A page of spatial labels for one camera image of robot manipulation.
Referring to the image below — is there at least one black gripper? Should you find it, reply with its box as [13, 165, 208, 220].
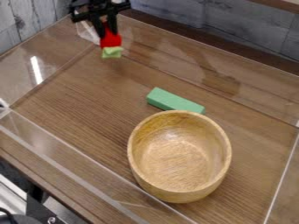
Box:
[69, 0, 130, 38]

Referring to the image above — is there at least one wooden bowl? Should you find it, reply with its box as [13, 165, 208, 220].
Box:
[126, 110, 232, 203]

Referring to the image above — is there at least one red plush strawberry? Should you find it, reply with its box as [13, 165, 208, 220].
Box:
[98, 23, 124, 59]

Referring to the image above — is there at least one clear acrylic tray wall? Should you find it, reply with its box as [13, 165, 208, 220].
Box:
[0, 12, 299, 224]

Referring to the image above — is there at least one black cable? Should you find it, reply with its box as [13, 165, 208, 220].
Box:
[0, 207, 15, 224]

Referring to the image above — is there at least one black metal bracket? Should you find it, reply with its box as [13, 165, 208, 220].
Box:
[25, 195, 66, 224]

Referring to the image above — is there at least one green rectangular block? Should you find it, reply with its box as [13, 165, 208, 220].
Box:
[145, 87, 205, 114]

